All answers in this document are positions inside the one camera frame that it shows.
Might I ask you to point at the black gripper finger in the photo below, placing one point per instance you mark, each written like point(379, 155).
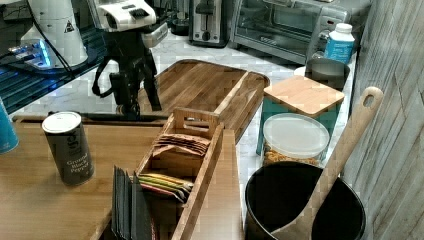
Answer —
point(151, 90)
point(125, 96)

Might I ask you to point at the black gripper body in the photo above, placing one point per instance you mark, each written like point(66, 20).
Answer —
point(126, 48)

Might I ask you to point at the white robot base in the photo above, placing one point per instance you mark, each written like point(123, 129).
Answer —
point(55, 34)

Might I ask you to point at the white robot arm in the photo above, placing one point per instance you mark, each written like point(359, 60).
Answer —
point(131, 28)

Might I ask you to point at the wooden drawer cabinet top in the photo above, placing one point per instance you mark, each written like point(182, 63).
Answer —
point(36, 205)

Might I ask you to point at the dark glass appliance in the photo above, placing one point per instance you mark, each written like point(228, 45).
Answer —
point(179, 17)

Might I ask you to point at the black ground pepper can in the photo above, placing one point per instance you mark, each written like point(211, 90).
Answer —
point(68, 144)

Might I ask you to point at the brown tea bag stack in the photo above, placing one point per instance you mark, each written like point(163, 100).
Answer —
point(195, 145)

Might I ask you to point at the wooden tea bag organizer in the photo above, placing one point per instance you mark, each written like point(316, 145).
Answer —
point(172, 219)

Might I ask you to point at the dark wooden cutting board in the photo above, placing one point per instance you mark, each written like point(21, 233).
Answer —
point(233, 94)

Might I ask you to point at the silver black toaster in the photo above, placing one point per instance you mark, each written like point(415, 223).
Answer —
point(209, 22)

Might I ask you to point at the colourful tea bag stack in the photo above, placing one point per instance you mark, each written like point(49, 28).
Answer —
point(166, 185)

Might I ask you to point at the black tea bag stack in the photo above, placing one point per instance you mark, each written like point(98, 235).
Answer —
point(130, 213)

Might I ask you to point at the blue cup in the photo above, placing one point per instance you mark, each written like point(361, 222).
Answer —
point(8, 138)

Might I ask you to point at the clear jar with white lid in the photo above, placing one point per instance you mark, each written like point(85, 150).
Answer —
point(293, 137)

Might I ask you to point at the teal canister with bamboo lid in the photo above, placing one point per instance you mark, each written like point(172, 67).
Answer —
point(301, 95)

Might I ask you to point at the silver toaster oven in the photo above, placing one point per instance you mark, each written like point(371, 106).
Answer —
point(290, 29)

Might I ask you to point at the black utensil pot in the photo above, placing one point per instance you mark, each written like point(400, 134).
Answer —
point(276, 193)

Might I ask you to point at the grey metal bowl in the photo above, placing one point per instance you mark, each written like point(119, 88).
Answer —
point(329, 72)

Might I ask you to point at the blue bottle with white cap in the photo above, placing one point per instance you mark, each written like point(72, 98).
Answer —
point(340, 43)

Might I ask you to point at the wooden spatula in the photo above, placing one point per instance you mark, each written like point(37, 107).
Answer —
point(301, 227)

